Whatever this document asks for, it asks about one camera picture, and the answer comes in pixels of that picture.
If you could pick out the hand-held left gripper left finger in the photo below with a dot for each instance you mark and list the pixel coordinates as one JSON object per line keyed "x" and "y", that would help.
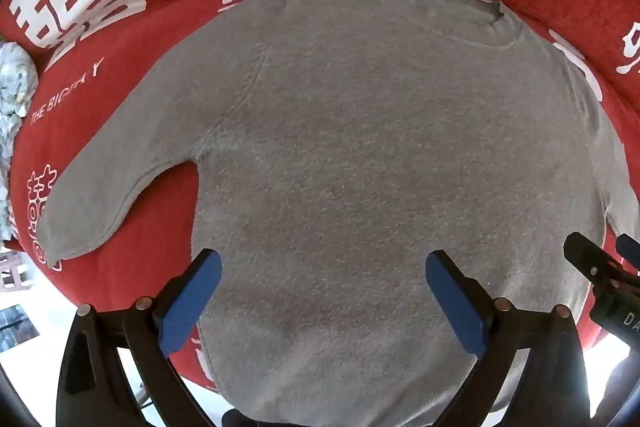
{"x": 192, "y": 294}

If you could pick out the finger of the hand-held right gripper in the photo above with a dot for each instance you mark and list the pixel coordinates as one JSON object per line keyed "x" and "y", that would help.
{"x": 585, "y": 257}
{"x": 630, "y": 249}

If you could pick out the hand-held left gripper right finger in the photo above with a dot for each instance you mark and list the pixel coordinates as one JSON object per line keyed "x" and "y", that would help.
{"x": 455, "y": 297}

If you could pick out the grey knit sweater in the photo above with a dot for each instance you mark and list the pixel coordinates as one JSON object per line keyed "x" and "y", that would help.
{"x": 360, "y": 167}

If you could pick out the wooden furniture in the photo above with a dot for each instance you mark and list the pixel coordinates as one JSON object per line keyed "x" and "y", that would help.
{"x": 15, "y": 274}

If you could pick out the pale floral cloth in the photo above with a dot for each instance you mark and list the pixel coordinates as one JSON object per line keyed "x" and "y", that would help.
{"x": 12, "y": 77}

